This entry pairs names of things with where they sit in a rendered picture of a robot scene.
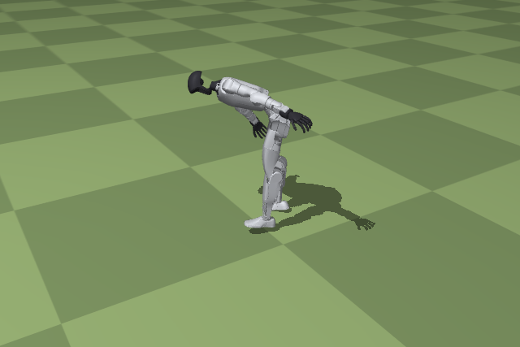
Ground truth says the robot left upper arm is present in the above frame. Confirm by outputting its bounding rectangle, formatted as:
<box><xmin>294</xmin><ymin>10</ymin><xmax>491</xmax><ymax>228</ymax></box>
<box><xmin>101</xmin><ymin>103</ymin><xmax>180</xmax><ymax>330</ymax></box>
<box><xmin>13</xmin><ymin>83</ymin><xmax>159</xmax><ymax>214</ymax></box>
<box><xmin>222</xmin><ymin>78</ymin><xmax>261</xmax><ymax>106</ymax></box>

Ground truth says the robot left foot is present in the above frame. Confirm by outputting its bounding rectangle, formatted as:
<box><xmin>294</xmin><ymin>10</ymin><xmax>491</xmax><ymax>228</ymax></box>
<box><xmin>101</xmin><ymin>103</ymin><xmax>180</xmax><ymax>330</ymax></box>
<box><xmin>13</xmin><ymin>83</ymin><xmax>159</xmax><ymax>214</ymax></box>
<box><xmin>244</xmin><ymin>216</ymin><xmax>275</xmax><ymax>228</ymax></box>

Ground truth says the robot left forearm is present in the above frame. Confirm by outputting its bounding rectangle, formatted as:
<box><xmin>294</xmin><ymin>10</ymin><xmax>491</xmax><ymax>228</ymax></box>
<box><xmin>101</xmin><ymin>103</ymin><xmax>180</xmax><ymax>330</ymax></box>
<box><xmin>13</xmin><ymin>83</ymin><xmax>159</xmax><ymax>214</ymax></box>
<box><xmin>250</xmin><ymin>92</ymin><xmax>289</xmax><ymax>117</ymax></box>

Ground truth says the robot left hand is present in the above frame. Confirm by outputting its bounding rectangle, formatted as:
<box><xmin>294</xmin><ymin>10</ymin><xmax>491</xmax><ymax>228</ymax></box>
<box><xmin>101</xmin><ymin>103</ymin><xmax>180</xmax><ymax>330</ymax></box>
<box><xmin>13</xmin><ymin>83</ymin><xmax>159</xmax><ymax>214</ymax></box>
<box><xmin>279</xmin><ymin>108</ymin><xmax>312</xmax><ymax>133</ymax></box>

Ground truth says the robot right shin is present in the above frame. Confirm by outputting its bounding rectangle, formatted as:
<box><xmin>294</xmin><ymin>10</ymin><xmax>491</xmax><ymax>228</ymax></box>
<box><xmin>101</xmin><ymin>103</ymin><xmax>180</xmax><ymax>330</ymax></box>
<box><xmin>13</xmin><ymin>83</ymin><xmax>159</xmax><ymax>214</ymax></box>
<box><xmin>274</xmin><ymin>156</ymin><xmax>287</xmax><ymax>204</ymax></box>

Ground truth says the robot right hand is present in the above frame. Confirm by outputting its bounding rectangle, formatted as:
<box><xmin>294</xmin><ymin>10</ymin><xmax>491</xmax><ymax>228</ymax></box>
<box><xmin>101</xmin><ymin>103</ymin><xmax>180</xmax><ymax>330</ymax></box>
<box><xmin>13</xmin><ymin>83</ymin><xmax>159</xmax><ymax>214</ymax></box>
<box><xmin>249</xmin><ymin>117</ymin><xmax>267</xmax><ymax>138</ymax></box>

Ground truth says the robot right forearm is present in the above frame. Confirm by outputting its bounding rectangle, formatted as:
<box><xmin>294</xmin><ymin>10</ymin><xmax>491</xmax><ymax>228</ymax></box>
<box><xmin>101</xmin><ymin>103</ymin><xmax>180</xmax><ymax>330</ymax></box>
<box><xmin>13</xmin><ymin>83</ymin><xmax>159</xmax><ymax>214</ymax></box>
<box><xmin>242</xmin><ymin>109</ymin><xmax>258</xmax><ymax>125</ymax></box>

